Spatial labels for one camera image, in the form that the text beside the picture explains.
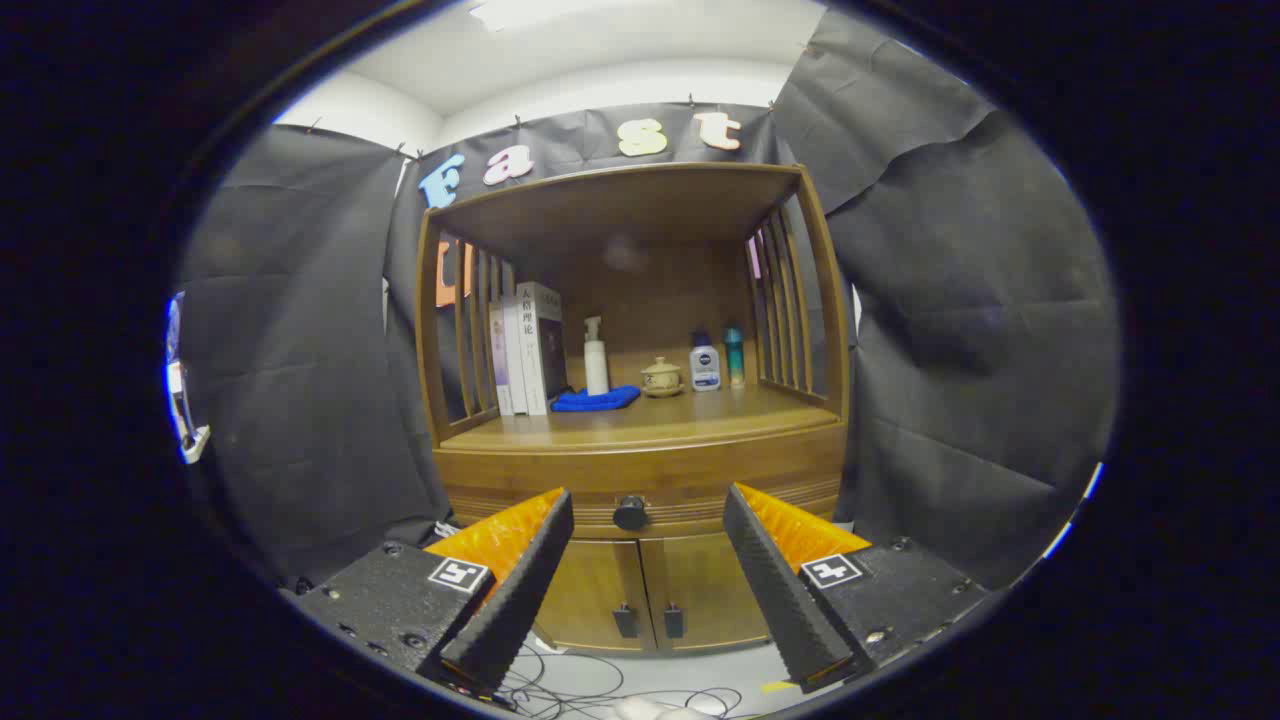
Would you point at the wooden cabinet door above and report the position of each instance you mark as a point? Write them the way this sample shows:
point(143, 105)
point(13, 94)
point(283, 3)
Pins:
point(710, 590)
point(590, 590)

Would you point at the lilac book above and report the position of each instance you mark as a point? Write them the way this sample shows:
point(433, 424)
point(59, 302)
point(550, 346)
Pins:
point(497, 365)

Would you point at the white pump bottle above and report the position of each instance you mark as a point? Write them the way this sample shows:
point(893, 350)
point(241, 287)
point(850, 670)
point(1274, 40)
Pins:
point(596, 365)

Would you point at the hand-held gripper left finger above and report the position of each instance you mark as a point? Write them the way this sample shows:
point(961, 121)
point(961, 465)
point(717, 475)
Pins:
point(520, 590)

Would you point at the black round drawer knob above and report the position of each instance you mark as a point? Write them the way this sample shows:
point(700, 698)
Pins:
point(630, 513)

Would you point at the blue cloth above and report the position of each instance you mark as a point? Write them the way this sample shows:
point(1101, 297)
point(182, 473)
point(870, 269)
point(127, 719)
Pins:
point(595, 399)

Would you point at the teal bottle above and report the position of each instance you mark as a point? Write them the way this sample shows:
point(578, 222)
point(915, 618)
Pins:
point(735, 360)

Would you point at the small beige lidded pot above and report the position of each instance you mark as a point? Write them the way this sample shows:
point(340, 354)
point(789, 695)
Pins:
point(662, 380)

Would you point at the wooden cabinet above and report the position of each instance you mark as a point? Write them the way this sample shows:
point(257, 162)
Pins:
point(650, 290)

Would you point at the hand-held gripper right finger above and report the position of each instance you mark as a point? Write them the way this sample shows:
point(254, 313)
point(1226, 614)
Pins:
point(775, 590)

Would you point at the white blue lotion bottle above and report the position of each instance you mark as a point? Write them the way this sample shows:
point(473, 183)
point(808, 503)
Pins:
point(705, 368)

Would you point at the wooden drawer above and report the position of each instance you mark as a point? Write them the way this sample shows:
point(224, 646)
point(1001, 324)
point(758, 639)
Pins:
point(540, 472)

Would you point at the yellow floor tape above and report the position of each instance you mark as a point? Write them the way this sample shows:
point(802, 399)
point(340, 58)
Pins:
point(777, 687)

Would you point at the black backdrop cloth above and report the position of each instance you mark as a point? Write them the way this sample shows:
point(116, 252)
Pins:
point(950, 300)

